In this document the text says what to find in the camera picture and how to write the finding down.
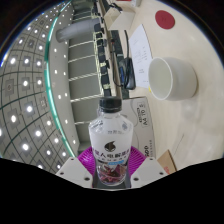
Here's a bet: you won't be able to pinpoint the clear bottle with black cap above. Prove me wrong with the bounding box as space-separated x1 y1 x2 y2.
87 96 135 187

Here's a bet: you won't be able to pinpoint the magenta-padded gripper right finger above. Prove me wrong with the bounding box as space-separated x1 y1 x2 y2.
128 145 169 189

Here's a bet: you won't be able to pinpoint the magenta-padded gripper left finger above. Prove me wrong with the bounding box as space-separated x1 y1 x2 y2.
55 146 98 189

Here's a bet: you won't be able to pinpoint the white cup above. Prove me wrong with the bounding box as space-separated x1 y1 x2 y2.
147 56 199 102

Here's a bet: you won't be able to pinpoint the black desk device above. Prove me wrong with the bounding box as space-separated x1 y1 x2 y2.
119 56 137 91

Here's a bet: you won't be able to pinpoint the white carton box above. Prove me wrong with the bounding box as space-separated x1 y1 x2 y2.
121 96 157 160

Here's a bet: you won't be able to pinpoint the ceiling lights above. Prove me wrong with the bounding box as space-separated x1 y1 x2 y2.
0 2 78 172

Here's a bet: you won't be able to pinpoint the row of black office chairs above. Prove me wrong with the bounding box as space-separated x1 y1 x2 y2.
89 0 112 92

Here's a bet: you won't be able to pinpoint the long curved conference desk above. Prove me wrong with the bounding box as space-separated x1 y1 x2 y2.
96 0 125 101

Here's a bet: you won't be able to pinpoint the flat round red coaster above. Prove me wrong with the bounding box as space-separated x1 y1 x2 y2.
154 9 177 31

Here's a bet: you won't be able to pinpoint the white paper sheet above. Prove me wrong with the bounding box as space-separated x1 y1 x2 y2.
127 23 154 90

